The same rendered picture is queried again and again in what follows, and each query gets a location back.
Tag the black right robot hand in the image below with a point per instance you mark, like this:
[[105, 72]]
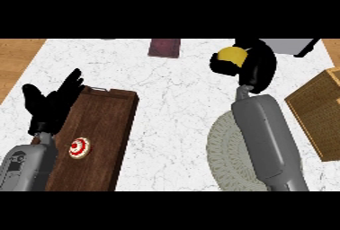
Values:
[[259, 66]]

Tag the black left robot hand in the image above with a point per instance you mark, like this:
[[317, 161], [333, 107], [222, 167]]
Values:
[[51, 104]]

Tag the yellow lemon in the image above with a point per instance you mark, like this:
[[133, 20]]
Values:
[[234, 55]]

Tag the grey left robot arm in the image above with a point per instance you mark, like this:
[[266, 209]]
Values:
[[27, 164]]

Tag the brown wicker basket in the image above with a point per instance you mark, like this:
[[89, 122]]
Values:
[[317, 115]]

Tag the grey woven round placemat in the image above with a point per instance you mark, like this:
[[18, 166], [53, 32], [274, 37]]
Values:
[[225, 155]]

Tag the grey flat appliance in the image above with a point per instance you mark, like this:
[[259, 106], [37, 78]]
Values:
[[287, 45]]

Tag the brown wooden cutting board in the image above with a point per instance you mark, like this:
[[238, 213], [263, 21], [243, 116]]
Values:
[[95, 140]]

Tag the red and white cupcake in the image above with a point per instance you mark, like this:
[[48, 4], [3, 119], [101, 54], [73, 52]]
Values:
[[79, 147]]

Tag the dark maroon box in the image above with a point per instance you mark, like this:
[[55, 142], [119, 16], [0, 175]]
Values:
[[164, 48]]

